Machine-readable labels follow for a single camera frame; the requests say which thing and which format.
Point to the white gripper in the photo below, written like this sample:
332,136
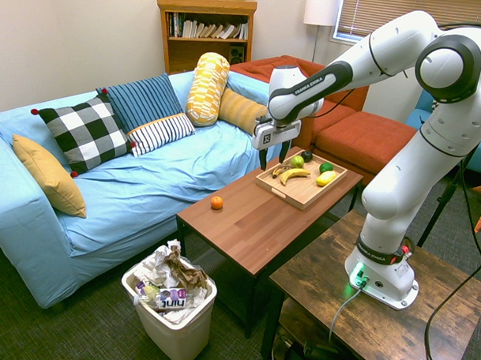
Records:
274,134

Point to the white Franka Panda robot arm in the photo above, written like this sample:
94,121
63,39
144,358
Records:
388,126

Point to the wooden tray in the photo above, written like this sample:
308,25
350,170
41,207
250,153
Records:
303,186

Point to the orange tangerine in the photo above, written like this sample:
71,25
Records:
217,203

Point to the small brown-spotted banana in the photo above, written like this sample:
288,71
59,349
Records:
277,171

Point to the green apple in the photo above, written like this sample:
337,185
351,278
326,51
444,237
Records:
297,162

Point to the yellow banana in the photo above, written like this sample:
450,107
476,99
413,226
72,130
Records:
294,175

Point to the dark avocado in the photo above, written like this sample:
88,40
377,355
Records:
307,156

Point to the green lime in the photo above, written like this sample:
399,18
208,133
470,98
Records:
326,167

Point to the mustard striped bolster pillow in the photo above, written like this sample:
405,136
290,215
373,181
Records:
241,109

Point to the yellow lemon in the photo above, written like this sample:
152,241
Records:
326,178

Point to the brown wooden coffee table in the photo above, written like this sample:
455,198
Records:
258,224

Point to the orange sectional couch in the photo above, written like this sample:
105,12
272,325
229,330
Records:
353,128

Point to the yellow white patterned bolster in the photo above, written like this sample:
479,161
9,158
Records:
207,90

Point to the small black speaker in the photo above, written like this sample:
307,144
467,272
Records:
237,54

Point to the white navy striped pillow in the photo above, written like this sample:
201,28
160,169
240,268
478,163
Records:
163,132

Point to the wooden bookshelf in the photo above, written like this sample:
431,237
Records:
206,34

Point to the row of books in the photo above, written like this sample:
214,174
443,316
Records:
208,29

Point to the blue striped pillow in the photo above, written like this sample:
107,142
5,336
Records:
142,99

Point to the white floor lamp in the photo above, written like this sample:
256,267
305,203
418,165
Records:
320,17

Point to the crumpled brown paper bag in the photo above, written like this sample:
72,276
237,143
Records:
184,271

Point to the light blue sofa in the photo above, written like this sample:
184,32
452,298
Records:
117,191

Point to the black tripod stand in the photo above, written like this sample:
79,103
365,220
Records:
445,199

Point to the hint water bottle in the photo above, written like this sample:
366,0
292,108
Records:
165,297

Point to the blue armchair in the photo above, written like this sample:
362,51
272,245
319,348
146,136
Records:
455,128

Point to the rustic dark wood side table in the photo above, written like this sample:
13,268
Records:
378,311

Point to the black white checkered pillow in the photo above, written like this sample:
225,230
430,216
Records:
86,131

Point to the white trash bin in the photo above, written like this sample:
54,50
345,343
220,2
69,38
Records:
172,324

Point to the wooden window blinds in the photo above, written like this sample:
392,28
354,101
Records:
412,14

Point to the mustard yellow pillow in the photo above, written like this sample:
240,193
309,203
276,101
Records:
51,177

